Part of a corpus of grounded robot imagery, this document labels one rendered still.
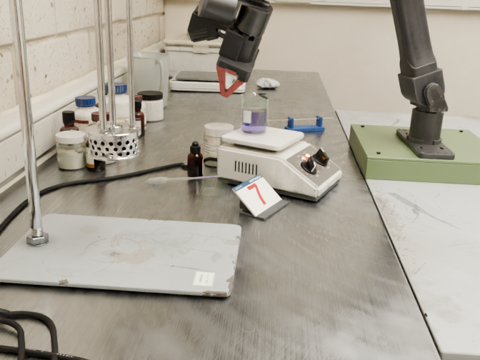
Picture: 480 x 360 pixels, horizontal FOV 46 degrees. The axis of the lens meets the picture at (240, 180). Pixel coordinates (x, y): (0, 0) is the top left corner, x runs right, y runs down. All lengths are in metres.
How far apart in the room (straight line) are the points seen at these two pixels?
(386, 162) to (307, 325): 0.54
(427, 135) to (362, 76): 1.39
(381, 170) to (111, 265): 0.59
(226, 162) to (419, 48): 0.43
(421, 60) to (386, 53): 1.41
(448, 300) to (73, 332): 0.43
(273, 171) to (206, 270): 0.32
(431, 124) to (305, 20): 1.40
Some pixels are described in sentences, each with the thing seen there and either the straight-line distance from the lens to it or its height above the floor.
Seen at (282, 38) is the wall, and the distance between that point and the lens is 2.51.
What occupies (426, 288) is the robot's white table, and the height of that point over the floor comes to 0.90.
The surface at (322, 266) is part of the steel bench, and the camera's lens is 0.75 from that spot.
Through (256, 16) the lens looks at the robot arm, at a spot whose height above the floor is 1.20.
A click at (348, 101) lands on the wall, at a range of 2.56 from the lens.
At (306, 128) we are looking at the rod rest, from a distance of 1.44.
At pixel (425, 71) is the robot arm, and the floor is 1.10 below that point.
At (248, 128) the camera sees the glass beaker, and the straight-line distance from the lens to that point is 1.02.
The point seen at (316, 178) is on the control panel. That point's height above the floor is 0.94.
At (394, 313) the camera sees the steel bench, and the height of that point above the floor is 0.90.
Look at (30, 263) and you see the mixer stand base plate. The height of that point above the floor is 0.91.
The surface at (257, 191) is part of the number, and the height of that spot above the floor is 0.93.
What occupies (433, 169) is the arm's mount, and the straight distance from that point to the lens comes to 1.13.
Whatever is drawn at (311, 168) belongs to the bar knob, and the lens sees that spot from 0.97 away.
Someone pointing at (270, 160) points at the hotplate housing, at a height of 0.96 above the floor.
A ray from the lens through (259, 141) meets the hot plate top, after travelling 0.99.
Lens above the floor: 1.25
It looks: 19 degrees down
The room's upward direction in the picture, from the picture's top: 2 degrees clockwise
